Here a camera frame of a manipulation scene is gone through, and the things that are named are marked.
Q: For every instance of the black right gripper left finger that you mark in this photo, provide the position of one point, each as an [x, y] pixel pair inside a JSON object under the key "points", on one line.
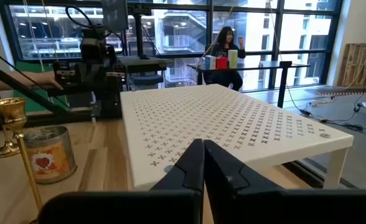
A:
{"points": [[183, 174]]}

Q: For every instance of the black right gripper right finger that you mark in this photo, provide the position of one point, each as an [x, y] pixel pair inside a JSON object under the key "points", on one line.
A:
{"points": [[226, 174]]}

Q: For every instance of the brass candlestick holder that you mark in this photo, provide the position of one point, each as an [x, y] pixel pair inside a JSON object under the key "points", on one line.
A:
{"points": [[10, 113], [7, 149]]}

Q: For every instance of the candle tin orange heart label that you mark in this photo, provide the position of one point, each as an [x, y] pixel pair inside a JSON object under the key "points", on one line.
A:
{"points": [[50, 161]]}

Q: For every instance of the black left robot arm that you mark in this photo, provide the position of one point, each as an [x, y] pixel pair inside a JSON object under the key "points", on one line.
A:
{"points": [[92, 46]]}

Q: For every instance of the person's forearm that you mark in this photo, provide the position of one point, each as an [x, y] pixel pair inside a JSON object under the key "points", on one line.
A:
{"points": [[12, 81]]}

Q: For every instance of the person's hand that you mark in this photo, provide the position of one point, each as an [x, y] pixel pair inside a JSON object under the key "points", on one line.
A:
{"points": [[47, 80]]}

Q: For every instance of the green panel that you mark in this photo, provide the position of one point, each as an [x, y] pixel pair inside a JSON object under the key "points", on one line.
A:
{"points": [[27, 102]]}

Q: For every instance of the white perforated metal shelf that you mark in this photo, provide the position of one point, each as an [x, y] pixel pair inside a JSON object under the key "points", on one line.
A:
{"points": [[217, 118]]}

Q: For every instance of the black equipment stand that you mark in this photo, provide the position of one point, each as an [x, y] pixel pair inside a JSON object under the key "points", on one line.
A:
{"points": [[145, 63]]}

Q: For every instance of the black monitor on pole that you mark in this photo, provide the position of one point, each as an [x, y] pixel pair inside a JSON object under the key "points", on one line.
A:
{"points": [[114, 15]]}

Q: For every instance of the red box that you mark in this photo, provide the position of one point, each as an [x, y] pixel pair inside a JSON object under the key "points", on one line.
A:
{"points": [[222, 63]]}

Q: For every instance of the blue and white box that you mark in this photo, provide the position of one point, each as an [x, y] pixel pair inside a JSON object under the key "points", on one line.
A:
{"points": [[210, 62]]}

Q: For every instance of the black desk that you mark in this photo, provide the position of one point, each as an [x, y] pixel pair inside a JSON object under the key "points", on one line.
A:
{"points": [[264, 66]]}

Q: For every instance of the white power strip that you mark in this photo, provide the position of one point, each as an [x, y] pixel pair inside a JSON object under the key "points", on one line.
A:
{"points": [[316, 102]]}

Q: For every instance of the white and green box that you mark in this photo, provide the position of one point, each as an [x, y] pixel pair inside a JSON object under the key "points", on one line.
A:
{"points": [[232, 58]]}

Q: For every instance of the person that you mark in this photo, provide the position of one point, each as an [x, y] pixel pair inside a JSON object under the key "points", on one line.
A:
{"points": [[225, 46]]}

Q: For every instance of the wooden pallet stack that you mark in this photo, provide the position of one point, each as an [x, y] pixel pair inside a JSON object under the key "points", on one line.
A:
{"points": [[354, 65]]}

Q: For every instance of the black aluminium table frame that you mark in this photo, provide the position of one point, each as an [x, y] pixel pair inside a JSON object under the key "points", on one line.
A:
{"points": [[2, 75]]}

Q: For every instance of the black window frame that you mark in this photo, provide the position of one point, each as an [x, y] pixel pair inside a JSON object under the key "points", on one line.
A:
{"points": [[278, 31]]}

